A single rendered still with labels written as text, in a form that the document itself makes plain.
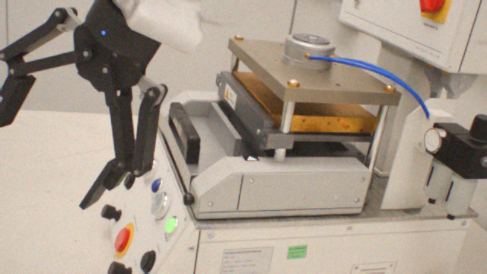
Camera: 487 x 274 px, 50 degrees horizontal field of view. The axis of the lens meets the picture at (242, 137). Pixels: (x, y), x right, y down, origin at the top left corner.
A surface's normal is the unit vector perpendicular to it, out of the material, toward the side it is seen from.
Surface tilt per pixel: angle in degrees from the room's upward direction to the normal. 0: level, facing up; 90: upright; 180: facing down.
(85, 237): 0
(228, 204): 90
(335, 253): 90
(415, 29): 90
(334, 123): 90
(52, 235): 0
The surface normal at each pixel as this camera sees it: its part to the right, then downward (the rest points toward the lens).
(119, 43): 0.06, 0.51
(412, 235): 0.29, 0.40
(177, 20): 0.65, -0.47
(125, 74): -0.31, 0.25
